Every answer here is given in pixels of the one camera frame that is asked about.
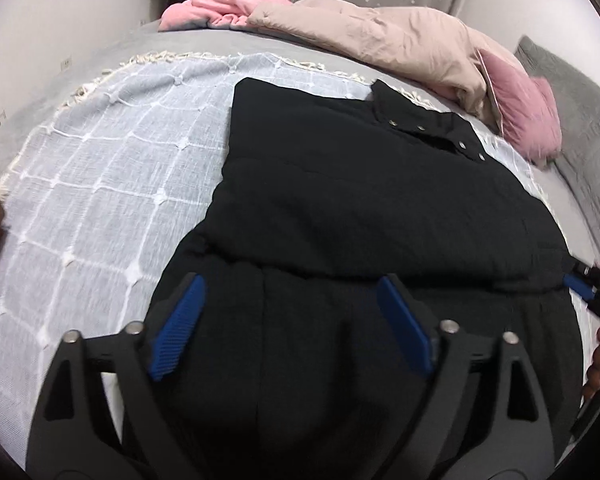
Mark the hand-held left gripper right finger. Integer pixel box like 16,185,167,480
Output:
376,274,556,480

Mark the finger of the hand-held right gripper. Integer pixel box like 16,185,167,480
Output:
564,266,600,307

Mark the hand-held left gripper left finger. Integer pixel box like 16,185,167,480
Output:
27,274,207,480

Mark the black jacket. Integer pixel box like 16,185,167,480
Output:
145,77,586,480

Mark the grey checked fringed blanket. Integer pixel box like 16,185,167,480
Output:
0,50,600,461

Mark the pink velvet pillow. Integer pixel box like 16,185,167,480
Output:
480,50,563,168

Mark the grey bed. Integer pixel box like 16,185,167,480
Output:
0,20,600,461

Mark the beige pink duvet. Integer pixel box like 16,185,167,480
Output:
247,0,526,128

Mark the pink fleece blanket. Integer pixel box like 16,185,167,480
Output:
158,0,293,32

